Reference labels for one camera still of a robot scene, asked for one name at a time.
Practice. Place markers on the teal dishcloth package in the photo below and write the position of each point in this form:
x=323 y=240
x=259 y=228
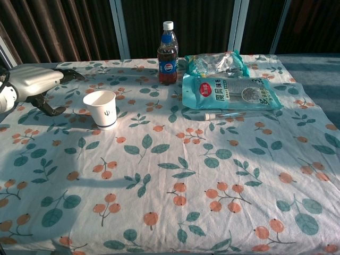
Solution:
x=228 y=91

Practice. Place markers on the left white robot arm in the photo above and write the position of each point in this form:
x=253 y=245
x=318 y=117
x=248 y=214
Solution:
x=6 y=98

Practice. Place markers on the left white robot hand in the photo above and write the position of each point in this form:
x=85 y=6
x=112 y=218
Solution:
x=34 y=79

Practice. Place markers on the white window frame post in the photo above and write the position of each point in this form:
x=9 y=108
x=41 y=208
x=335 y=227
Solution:
x=120 y=29
x=280 y=26
x=6 y=53
x=237 y=26

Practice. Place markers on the teal clear snack bag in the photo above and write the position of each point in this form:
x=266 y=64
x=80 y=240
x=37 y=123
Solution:
x=215 y=63

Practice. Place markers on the clear tube white cap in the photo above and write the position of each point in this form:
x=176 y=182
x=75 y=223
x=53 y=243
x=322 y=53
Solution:
x=212 y=115

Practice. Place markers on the floral print tablecloth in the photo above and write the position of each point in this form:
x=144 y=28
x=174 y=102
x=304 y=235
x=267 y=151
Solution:
x=170 y=172

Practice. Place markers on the cola bottle blue label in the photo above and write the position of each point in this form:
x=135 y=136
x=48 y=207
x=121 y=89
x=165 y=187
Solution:
x=167 y=66

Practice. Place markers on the white paper cup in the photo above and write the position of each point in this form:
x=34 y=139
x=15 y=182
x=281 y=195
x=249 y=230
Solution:
x=102 y=111

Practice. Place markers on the dark brown curtain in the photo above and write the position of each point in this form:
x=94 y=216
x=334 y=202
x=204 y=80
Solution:
x=305 y=26
x=61 y=29
x=180 y=16

